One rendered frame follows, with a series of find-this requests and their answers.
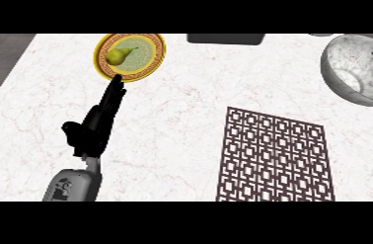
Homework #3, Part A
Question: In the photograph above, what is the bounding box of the yellow patterned plate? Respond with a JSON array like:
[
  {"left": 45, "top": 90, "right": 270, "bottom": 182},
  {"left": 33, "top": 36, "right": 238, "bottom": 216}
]
[{"left": 92, "top": 34, "right": 169, "bottom": 83}]

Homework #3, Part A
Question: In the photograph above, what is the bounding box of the dark grey flat appliance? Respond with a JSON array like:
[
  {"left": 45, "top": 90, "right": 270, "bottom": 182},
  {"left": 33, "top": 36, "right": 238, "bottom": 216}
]
[{"left": 186, "top": 34, "right": 267, "bottom": 46}]

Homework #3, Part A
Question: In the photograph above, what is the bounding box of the green pear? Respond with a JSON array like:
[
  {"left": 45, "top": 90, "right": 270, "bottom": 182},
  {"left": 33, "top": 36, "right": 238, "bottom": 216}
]
[{"left": 105, "top": 46, "right": 141, "bottom": 66}]

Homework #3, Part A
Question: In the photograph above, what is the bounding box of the white marble bowl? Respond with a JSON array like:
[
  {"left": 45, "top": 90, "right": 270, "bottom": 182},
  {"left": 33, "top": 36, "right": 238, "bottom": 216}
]
[{"left": 319, "top": 34, "right": 373, "bottom": 108}]

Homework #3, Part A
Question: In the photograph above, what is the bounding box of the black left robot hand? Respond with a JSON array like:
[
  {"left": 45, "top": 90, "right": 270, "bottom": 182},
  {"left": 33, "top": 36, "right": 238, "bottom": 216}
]
[{"left": 61, "top": 73, "right": 129, "bottom": 159}]

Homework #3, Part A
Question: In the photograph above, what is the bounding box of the brown lattice placemat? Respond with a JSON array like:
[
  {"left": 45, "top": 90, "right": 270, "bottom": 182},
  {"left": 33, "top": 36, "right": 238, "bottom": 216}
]
[{"left": 214, "top": 106, "right": 337, "bottom": 203}]

